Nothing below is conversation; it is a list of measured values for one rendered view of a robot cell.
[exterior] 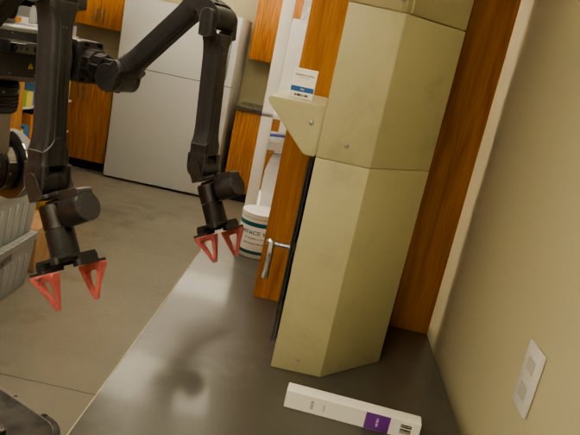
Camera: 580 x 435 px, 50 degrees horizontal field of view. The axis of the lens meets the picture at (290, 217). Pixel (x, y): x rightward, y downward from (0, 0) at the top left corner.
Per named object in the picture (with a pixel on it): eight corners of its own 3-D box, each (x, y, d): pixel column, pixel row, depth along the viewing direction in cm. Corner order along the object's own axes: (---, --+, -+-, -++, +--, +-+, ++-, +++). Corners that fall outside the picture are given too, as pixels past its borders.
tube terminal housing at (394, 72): (375, 329, 167) (450, 35, 147) (382, 392, 136) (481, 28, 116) (283, 309, 167) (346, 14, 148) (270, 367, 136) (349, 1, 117)
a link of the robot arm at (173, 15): (221, -21, 163) (197, -29, 154) (243, 24, 161) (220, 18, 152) (116, 75, 185) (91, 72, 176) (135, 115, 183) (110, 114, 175)
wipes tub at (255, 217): (275, 251, 214) (284, 209, 210) (272, 263, 201) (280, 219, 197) (238, 242, 214) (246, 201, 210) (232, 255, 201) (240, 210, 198)
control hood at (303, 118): (320, 137, 155) (328, 97, 153) (315, 157, 124) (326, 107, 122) (274, 128, 156) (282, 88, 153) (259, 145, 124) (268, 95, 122)
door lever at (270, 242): (282, 284, 136) (283, 280, 138) (291, 242, 133) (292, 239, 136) (258, 278, 136) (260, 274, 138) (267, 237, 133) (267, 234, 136)
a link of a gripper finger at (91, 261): (116, 293, 128) (104, 249, 128) (89, 302, 122) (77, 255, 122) (93, 298, 132) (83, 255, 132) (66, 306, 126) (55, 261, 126)
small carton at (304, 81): (312, 99, 136) (318, 72, 134) (312, 100, 131) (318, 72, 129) (290, 94, 136) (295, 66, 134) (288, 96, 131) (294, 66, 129)
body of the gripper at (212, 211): (238, 224, 170) (232, 198, 170) (216, 230, 161) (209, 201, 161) (220, 229, 173) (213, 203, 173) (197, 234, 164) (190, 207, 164)
